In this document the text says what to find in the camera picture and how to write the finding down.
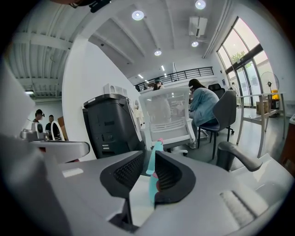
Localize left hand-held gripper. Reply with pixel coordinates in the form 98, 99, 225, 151
19, 122, 91, 164

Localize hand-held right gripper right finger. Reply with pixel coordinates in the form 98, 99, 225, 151
154, 150, 196, 205

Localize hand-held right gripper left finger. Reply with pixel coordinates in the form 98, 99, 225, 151
100, 150, 145, 200

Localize teal plastic bottle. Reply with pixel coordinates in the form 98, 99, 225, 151
146, 137, 165, 209

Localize stacked cardboard boxes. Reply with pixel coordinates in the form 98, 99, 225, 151
57, 116, 69, 142

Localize white arched tube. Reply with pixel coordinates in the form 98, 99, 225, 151
50, 120, 63, 141

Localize large black printer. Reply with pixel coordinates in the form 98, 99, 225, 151
83, 94, 145, 160

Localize white mesh office chair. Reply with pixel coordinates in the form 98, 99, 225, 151
138, 87, 197, 155

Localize grey chair armrest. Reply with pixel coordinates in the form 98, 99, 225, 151
216, 141, 264, 172

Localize white arched shelf unit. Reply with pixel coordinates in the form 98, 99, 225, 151
103, 83, 128, 98

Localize grey shell chair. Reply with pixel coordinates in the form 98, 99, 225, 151
198, 89, 238, 160

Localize black office chair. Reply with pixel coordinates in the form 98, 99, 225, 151
208, 83, 226, 100

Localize black balcony railing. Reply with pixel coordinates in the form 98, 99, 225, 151
134, 66, 215, 92

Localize small cardboard box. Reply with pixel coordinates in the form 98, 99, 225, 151
256, 100, 269, 115

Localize white desk with white legs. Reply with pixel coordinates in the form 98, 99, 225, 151
236, 92, 287, 159

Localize yellow container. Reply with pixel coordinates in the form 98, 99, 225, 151
271, 89, 280, 109

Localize standing fan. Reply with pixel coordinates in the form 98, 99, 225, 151
260, 71, 280, 116

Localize white ceiling air conditioner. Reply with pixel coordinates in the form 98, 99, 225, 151
189, 16, 208, 38

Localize large glass window wall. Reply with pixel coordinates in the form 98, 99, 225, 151
216, 17, 277, 107

